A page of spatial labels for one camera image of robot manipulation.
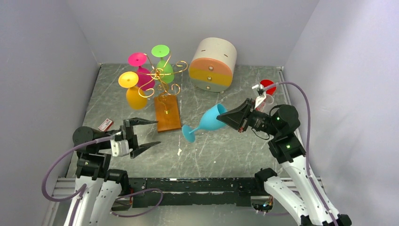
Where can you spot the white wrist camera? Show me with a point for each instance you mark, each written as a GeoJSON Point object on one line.
{"type": "Point", "coordinates": [260, 93]}
{"type": "Point", "coordinates": [119, 148]}

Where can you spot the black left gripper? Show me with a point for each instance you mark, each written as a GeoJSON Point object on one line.
{"type": "Point", "coordinates": [127, 130]}

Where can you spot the green plastic wine glass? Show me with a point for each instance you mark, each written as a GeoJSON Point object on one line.
{"type": "Point", "coordinates": [166, 73]}

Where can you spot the red plastic wine glass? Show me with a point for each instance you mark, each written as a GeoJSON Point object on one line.
{"type": "Point", "coordinates": [266, 83]}

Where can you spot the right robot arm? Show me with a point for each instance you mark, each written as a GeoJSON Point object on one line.
{"type": "Point", "coordinates": [310, 205]}

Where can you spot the aluminium frame rail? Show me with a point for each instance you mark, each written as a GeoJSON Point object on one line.
{"type": "Point", "coordinates": [65, 187]}

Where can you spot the orange plastic wine glass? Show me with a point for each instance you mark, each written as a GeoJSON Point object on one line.
{"type": "Point", "coordinates": [134, 95]}

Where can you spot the clear plastic wine glass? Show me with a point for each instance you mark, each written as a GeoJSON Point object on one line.
{"type": "Point", "coordinates": [268, 104]}

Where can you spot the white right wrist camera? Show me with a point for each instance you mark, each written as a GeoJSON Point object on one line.
{"type": "Point", "coordinates": [260, 93]}

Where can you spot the round pastel drawer cabinet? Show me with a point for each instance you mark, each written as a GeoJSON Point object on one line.
{"type": "Point", "coordinates": [213, 64]}

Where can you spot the small red white box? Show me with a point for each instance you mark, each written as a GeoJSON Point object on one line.
{"type": "Point", "coordinates": [105, 125]}

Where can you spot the gold wire wine glass rack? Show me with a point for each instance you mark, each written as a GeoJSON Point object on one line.
{"type": "Point", "coordinates": [165, 99]}

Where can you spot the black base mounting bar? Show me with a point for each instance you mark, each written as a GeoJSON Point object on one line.
{"type": "Point", "coordinates": [196, 191]}

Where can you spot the magenta plastic wine glass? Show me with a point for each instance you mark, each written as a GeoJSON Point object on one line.
{"type": "Point", "coordinates": [145, 81]}

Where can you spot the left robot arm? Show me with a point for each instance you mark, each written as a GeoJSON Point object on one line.
{"type": "Point", "coordinates": [96, 185]}

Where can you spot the blue plastic wine glass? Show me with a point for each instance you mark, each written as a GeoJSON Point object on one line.
{"type": "Point", "coordinates": [208, 122]}

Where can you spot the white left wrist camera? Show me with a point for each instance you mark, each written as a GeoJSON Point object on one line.
{"type": "Point", "coordinates": [119, 148]}

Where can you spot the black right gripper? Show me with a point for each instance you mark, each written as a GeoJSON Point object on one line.
{"type": "Point", "coordinates": [240, 117]}

